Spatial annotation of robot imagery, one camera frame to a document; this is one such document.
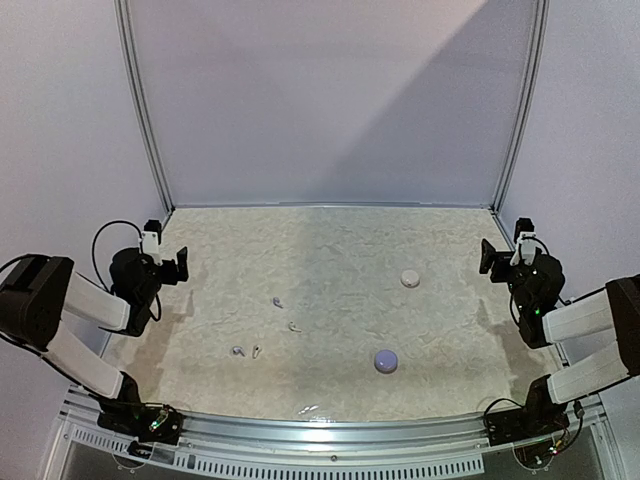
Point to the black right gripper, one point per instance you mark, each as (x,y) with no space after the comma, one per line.
(499,267)

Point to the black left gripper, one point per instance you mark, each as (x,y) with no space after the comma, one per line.
(171,275)

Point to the pink earbud charging case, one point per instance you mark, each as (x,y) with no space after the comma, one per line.
(410,278)

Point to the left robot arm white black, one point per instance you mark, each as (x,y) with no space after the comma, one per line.
(37,290)

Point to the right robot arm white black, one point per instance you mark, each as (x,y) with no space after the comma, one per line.
(535,279)

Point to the lavender earbud charging case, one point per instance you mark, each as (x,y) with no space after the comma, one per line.
(386,361)

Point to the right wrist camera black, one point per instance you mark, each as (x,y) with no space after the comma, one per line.
(523,224)

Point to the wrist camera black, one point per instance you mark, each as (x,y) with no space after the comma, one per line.
(523,224)
(153,226)

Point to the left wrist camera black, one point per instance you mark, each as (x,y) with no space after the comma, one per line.
(153,226)

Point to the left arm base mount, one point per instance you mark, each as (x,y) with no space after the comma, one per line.
(148,423)

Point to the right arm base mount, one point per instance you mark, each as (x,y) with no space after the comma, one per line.
(507,421)

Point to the aluminium front rail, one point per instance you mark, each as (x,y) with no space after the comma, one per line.
(222,447)

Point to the right aluminium corner post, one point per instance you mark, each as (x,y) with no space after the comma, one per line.
(525,99)

